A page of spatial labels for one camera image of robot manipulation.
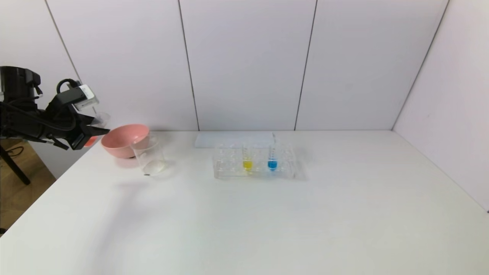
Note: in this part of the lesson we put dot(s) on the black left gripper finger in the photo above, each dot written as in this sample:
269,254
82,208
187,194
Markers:
97,132

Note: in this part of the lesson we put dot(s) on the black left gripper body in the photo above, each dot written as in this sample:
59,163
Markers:
77,138

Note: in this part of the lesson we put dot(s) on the test tube with red pigment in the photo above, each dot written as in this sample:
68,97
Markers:
102,120

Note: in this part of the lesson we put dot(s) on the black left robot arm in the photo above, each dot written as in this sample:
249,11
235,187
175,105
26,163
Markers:
19,122

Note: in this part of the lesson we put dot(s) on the clear glass beaker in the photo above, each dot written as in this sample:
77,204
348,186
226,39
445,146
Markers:
151,158

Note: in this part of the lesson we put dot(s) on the test tube with yellow pigment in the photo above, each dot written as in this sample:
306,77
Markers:
247,164

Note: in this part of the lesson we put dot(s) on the test tube with blue pigment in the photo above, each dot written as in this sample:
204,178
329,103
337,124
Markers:
272,164

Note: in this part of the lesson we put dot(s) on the clear acrylic test tube rack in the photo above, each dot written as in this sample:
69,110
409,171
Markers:
284,168

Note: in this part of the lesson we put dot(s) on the pink plastic bowl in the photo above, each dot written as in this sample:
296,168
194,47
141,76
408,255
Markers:
122,141

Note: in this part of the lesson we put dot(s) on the flat white sheet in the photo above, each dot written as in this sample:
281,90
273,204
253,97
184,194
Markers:
208,140

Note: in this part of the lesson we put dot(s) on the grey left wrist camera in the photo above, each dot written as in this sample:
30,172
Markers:
80,97

